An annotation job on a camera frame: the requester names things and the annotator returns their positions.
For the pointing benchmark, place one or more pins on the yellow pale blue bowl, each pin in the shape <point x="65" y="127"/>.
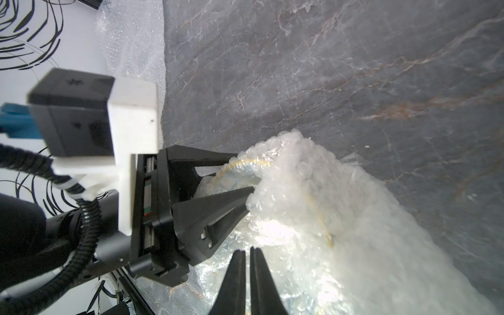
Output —
<point x="282" y="211"/>

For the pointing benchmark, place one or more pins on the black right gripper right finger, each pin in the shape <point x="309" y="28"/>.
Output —
<point x="265" y="299"/>

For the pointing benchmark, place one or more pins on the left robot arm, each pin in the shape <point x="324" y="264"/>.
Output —
<point x="48" y="256"/>

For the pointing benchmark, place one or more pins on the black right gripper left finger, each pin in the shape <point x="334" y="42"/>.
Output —
<point x="231" y="296"/>

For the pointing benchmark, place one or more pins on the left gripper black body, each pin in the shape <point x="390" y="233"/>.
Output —
<point x="152" y="249"/>

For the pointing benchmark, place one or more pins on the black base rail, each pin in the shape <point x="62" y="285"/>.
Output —
<point x="126" y="295"/>

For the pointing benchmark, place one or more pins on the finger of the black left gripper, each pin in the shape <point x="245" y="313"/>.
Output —
<point x="203" y="224"/>
<point x="182" y="163"/>

